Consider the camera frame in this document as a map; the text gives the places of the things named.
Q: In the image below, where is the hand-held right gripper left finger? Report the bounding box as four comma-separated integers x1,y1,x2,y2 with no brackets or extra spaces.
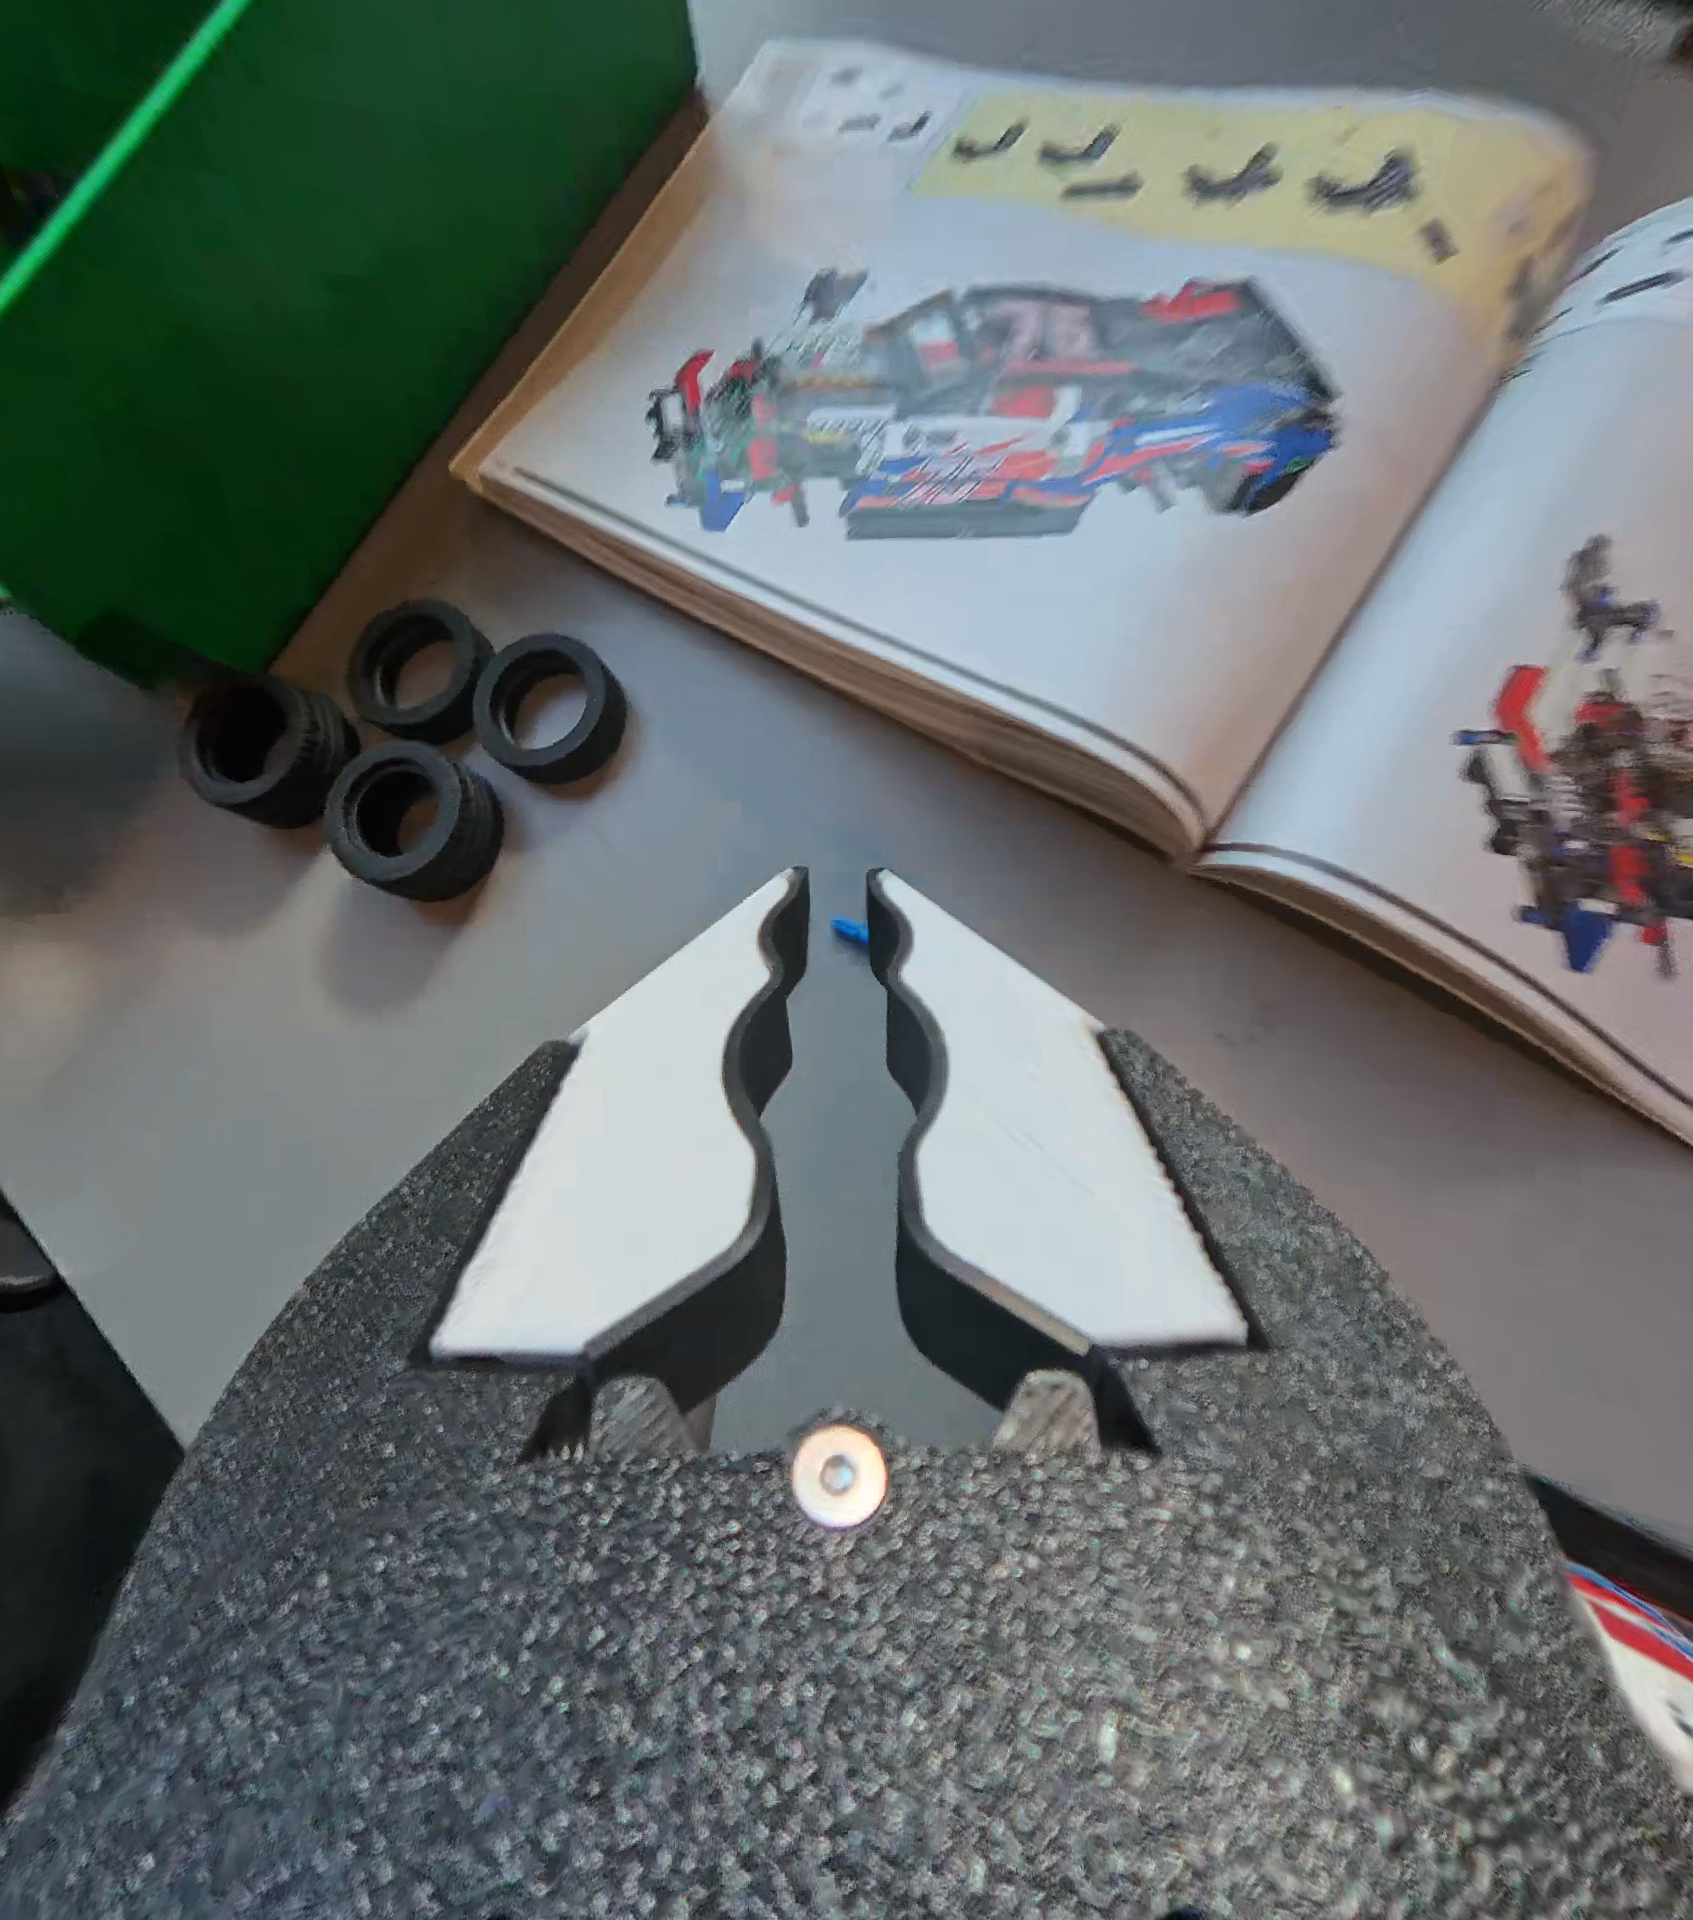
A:
427,867,812,1413

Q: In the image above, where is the green plastic storage bin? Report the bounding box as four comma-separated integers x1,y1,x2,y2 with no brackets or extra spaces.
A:
0,0,699,681

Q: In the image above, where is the partly built toy car model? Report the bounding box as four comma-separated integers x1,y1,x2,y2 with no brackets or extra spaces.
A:
1567,1560,1693,1847

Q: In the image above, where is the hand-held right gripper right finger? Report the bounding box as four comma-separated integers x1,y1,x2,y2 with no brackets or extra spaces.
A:
865,867,1249,1419

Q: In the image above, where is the thick instruction booklet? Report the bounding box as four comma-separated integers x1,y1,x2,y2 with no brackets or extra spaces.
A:
451,37,1693,1210

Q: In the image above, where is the black rubber toy tire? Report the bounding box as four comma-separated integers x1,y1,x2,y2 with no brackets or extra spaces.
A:
346,600,494,746
474,632,626,785
324,741,506,901
178,676,361,831

